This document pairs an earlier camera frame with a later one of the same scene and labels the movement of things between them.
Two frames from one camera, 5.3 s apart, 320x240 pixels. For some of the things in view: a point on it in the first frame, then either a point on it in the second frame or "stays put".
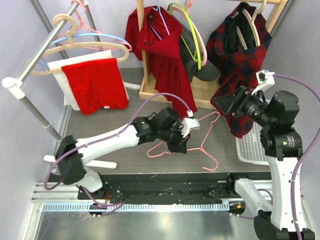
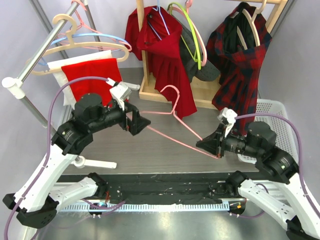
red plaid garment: x=237 y=44 stays put
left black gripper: x=180 y=146 -> x=137 y=123
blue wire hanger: x=163 y=19 stays put
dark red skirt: x=161 y=38 stays put
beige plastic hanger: x=251 y=22 stays put
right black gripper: x=237 y=99 -> x=214 y=143
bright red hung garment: x=97 y=85 stays put
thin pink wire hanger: x=201 y=148 -> x=173 y=113
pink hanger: x=188 y=3 stays put
